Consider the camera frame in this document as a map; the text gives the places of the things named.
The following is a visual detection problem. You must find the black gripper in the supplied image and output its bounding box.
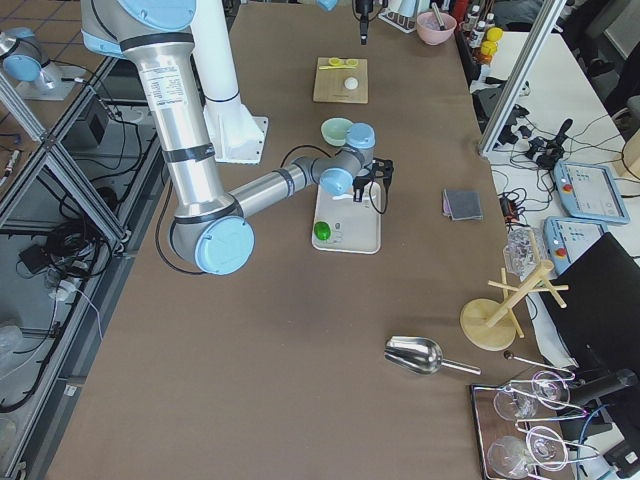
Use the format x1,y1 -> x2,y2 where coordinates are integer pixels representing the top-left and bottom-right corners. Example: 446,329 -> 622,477
352,158 -> 394,214

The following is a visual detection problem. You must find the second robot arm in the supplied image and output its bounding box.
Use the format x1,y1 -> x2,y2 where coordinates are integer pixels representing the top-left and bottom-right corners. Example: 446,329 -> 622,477
1,27 -> 73,101

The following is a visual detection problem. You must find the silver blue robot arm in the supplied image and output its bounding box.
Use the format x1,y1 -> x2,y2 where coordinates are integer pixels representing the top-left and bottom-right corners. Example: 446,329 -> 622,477
81,1 -> 381,275

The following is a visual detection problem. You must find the mint green bowl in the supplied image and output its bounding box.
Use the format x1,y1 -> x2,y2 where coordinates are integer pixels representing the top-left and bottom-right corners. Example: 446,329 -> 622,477
320,117 -> 353,147

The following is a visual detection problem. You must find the pink bowl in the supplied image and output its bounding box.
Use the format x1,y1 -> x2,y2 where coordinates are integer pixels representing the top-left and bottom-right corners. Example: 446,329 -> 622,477
416,11 -> 458,45

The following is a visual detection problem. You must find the cream rabbit tray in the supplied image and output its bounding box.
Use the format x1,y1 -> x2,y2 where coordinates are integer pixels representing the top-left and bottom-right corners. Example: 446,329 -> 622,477
311,183 -> 381,254

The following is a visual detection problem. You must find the green bell pepper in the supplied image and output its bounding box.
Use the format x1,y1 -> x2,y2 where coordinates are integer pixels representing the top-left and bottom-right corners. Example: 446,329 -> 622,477
313,221 -> 332,241

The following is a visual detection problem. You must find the grey folded cloth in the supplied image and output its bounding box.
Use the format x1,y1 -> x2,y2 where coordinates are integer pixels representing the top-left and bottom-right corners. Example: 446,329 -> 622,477
442,189 -> 483,221

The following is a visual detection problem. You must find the wooden cutting board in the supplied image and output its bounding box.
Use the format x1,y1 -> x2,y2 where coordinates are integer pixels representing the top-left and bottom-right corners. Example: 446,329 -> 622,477
313,57 -> 369,104

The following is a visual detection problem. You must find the yellow plastic knife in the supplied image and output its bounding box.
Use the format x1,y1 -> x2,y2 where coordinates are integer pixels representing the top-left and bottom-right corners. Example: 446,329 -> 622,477
317,65 -> 352,70

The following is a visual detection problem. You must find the clear plastic container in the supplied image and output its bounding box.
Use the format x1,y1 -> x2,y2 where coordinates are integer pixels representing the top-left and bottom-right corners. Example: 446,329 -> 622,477
503,227 -> 549,278

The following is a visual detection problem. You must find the metal scoop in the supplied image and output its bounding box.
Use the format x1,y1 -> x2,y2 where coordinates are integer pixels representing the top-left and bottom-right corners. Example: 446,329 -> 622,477
384,336 -> 482,375

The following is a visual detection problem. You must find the wooden mug tree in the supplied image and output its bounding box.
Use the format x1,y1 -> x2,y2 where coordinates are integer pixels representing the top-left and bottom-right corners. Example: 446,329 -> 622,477
460,231 -> 569,351

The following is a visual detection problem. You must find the lower teach pendant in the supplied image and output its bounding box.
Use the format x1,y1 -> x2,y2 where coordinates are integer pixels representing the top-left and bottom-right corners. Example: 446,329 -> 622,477
543,216 -> 608,274

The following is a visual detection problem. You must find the teach pendant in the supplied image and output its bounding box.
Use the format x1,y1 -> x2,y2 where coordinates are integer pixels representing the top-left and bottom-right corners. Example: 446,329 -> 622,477
543,216 -> 608,274
553,160 -> 630,224

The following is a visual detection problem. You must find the upper teach pendant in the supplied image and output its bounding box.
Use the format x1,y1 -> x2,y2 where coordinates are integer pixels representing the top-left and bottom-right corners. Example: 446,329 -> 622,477
553,160 -> 630,224

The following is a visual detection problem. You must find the left wine glass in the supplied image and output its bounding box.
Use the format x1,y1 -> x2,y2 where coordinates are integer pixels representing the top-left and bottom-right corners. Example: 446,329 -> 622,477
493,385 -> 538,421

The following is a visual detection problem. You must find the wine glass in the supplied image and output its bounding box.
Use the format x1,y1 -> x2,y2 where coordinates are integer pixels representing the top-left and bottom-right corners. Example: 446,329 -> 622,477
493,385 -> 538,421
531,370 -> 570,411
525,426 -> 568,471

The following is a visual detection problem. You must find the black monitor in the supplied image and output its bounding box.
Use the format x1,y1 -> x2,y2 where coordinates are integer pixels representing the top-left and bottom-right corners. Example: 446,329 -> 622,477
540,233 -> 639,373

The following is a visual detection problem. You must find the upper wine glass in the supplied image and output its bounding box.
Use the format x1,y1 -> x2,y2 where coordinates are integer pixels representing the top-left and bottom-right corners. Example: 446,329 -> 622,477
531,370 -> 570,411

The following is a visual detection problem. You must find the lower wine glass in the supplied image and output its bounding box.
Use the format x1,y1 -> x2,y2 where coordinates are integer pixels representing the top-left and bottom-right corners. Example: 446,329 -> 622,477
525,426 -> 568,471

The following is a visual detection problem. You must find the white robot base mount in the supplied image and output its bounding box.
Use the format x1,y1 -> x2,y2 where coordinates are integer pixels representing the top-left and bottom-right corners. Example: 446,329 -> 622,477
191,0 -> 268,165

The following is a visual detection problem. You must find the aluminium frame post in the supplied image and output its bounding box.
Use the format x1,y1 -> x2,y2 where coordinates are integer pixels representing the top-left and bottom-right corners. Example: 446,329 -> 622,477
478,0 -> 566,158

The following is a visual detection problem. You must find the wire glass rack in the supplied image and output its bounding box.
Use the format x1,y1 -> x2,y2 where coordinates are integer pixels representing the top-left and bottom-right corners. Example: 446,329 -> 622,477
471,350 -> 600,479

